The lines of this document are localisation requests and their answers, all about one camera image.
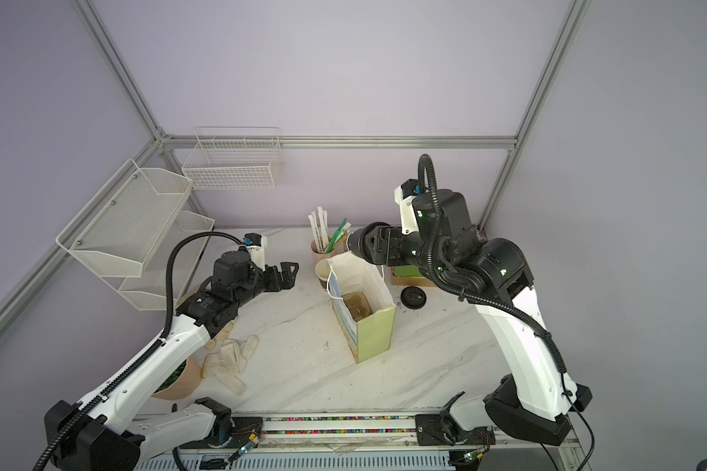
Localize single brown pulp cup carrier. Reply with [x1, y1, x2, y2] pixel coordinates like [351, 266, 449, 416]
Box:
[343, 292, 373, 323]

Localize green paper gift bag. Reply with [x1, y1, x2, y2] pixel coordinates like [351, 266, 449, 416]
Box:
[323, 252, 396, 363]

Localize brown pulp cup carriers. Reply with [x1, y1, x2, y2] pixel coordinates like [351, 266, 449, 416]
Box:
[334, 233, 349, 254]

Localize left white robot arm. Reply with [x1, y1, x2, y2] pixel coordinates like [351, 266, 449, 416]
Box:
[34, 231, 300, 470]

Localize white wire basket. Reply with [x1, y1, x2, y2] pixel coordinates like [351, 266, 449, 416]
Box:
[182, 127, 285, 190]

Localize green napkin stack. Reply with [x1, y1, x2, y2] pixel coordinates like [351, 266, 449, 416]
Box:
[392, 265, 423, 278]

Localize paper bowl with greens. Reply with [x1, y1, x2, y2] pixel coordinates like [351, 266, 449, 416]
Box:
[152, 356, 202, 400]

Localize aluminium frame rail base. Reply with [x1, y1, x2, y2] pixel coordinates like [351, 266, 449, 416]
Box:
[131, 410, 591, 470]

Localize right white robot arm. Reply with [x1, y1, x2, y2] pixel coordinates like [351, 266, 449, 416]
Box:
[348, 186, 592, 447]

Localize stacked paper coffee cup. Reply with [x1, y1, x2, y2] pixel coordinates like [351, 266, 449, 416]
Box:
[314, 258, 332, 290]

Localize black white paper coffee cup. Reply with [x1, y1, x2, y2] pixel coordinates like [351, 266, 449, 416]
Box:
[348, 222, 389, 265]

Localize white mesh two-tier shelf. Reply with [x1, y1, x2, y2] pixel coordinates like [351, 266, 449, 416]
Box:
[56, 159, 214, 311]

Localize cardboard napkin box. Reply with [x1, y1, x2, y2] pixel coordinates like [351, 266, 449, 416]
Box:
[391, 267, 435, 288]

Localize pink straw holder cup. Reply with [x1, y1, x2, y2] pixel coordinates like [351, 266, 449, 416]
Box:
[310, 241, 336, 265]

